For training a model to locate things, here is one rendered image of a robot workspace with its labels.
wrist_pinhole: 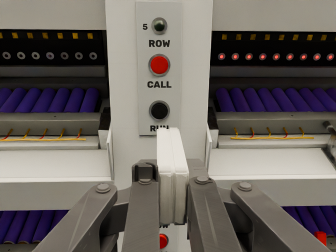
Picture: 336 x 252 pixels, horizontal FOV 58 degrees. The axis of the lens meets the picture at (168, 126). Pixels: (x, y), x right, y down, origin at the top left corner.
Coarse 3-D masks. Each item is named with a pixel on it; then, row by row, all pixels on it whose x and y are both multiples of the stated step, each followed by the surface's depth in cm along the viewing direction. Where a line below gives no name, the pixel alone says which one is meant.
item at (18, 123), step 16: (0, 112) 37; (16, 112) 37; (32, 112) 37; (48, 112) 37; (64, 112) 37; (80, 112) 37; (96, 112) 37; (0, 128) 36; (16, 128) 36; (32, 128) 36; (48, 128) 36; (64, 128) 37; (80, 128) 36; (96, 128) 37
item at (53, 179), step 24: (0, 72) 44; (24, 72) 44; (48, 72) 45; (72, 72) 45; (96, 72) 45; (0, 168) 32; (24, 168) 32; (48, 168) 33; (72, 168) 33; (96, 168) 33; (0, 192) 32; (24, 192) 32; (48, 192) 32; (72, 192) 32
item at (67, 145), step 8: (0, 144) 35; (8, 144) 35; (16, 144) 35; (24, 144) 35; (32, 144) 35; (40, 144) 35; (48, 144) 35; (56, 144) 35; (64, 144) 35; (72, 144) 35; (80, 144) 35; (88, 144) 35; (96, 144) 35
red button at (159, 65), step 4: (156, 56) 27; (160, 56) 27; (152, 60) 27; (156, 60) 27; (160, 60) 27; (164, 60) 27; (152, 64) 27; (156, 64) 27; (160, 64) 27; (164, 64) 27; (152, 68) 27; (156, 68) 27; (160, 68) 27; (164, 68) 28; (156, 72) 28; (160, 72) 28
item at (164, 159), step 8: (160, 128) 20; (160, 136) 19; (168, 136) 19; (160, 144) 18; (168, 144) 18; (160, 152) 16; (168, 152) 16; (160, 160) 15; (168, 160) 15; (160, 168) 14; (168, 168) 14; (160, 176) 14; (168, 176) 14; (160, 184) 14; (168, 184) 14; (160, 192) 14; (168, 192) 14; (160, 200) 15; (168, 200) 15; (160, 208) 15; (168, 208) 15; (160, 216) 15; (168, 216) 15; (160, 224) 15; (168, 224) 15
